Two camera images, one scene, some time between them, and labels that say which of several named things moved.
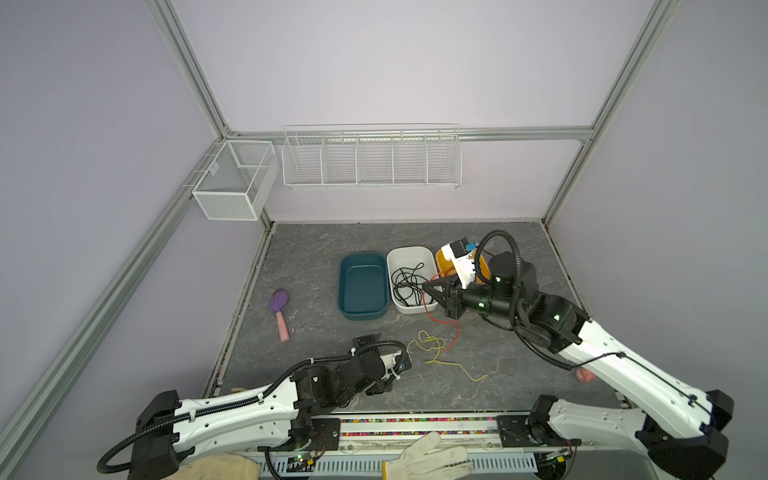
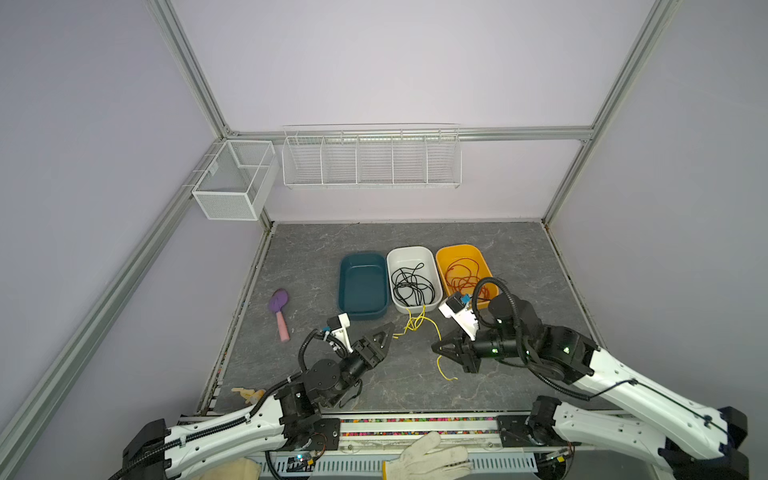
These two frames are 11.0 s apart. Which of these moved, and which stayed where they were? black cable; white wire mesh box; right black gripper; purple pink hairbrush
Moved: right black gripper
Stayed: white wire mesh box; black cable; purple pink hairbrush
